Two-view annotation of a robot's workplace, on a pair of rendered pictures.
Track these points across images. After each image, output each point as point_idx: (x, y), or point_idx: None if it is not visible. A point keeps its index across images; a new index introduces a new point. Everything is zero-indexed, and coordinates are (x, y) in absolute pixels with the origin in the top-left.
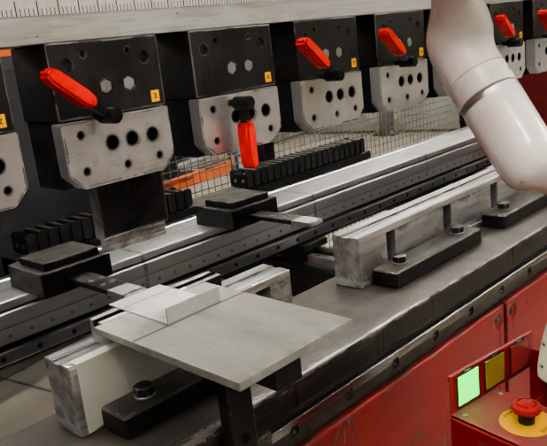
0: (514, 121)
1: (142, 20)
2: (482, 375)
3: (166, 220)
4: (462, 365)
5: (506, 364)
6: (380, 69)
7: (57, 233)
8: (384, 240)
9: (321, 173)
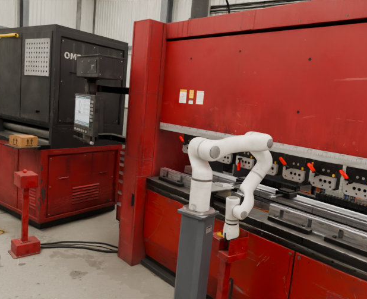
0: (245, 178)
1: None
2: None
3: None
4: (270, 250)
5: (240, 232)
6: (283, 167)
7: (263, 179)
8: (278, 210)
9: (345, 209)
